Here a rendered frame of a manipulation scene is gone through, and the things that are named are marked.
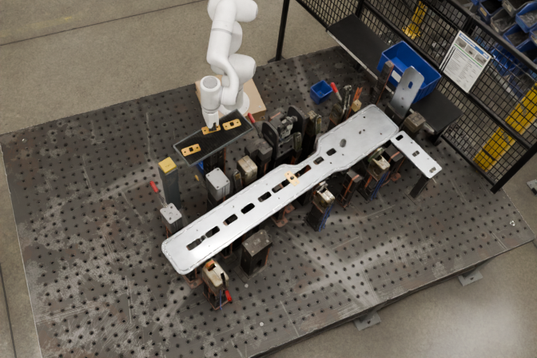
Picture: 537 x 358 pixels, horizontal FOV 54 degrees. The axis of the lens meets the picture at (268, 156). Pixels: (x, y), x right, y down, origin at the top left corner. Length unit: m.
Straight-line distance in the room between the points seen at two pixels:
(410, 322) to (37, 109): 2.97
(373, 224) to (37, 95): 2.65
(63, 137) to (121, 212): 0.59
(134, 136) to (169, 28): 1.66
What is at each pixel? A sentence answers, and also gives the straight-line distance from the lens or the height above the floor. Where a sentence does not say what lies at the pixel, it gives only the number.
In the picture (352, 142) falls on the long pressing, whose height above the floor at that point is 1.00.
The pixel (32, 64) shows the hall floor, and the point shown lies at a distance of 4.52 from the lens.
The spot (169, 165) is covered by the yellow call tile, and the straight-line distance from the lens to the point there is 2.46.
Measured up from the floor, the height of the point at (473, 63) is 1.34.
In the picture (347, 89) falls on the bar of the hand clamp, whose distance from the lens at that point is 2.71.
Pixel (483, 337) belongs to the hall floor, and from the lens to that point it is 3.74.
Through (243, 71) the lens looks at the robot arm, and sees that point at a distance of 2.73.
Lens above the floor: 3.30
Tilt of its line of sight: 59 degrees down
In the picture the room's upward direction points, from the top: 9 degrees clockwise
